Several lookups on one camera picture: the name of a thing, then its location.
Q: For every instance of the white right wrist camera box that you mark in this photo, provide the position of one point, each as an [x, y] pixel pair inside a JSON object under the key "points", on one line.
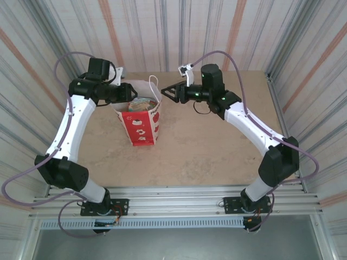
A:
{"points": [[189, 78]]}

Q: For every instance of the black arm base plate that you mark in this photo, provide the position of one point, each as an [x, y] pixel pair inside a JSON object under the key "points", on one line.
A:
{"points": [[230, 204], [122, 205]]}

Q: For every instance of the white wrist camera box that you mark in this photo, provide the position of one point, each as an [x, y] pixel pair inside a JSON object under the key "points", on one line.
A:
{"points": [[189, 78], [118, 77]]}

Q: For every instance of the aluminium side rail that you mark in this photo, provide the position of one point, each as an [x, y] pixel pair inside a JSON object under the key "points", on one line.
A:
{"points": [[276, 100]]}

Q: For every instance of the black connector box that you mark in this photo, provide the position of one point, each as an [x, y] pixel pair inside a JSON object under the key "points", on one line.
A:
{"points": [[252, 223], [101, 231]]}

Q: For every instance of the aluminium rail frame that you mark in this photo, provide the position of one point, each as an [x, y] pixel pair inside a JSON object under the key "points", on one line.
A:
{"points": [[173, 200]]}

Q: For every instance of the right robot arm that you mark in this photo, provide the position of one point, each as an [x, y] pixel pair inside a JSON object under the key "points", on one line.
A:
{"points": [[249, 130]]}

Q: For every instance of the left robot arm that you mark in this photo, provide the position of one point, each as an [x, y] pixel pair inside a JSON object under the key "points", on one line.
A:
{"points": [[70, 127]]}

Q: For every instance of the red white paper bag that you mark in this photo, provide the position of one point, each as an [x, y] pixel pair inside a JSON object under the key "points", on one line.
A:
{"points": [[139, 130]]}

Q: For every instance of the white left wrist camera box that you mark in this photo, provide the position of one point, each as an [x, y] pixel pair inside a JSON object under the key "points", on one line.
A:
{"points": [[118, 77]]}

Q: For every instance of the teal Fox's candy packet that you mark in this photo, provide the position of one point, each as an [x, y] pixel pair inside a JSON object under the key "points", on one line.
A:
{"points": [[141, 104]]}

